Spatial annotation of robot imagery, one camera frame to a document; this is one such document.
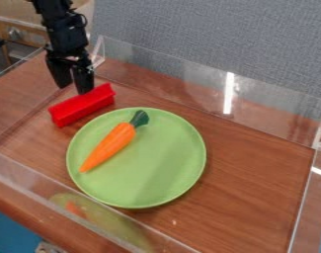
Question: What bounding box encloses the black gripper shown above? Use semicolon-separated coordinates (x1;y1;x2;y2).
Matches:
43;13;93;95

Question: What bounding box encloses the red plastic block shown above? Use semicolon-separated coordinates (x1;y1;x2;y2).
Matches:
48;83;115;127

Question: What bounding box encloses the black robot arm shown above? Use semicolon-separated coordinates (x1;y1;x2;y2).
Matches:
27;0;93;95

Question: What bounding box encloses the wooden cabinet with knob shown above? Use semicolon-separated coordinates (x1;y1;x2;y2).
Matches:
0;16;48;68

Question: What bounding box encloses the cardboard box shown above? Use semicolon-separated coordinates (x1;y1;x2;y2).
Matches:
0;0;95;32

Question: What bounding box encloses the orange toy carrot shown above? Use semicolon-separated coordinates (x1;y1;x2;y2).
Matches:
77;110;149;173

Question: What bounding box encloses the green round plate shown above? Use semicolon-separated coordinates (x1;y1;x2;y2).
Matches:
65;108;206;209

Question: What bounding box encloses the clear acrylic triangle bracket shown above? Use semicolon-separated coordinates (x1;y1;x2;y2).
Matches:
89;36;105;68

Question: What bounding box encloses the clear acrylic tray enclosure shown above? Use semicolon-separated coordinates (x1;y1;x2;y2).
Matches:
0;39;321;253

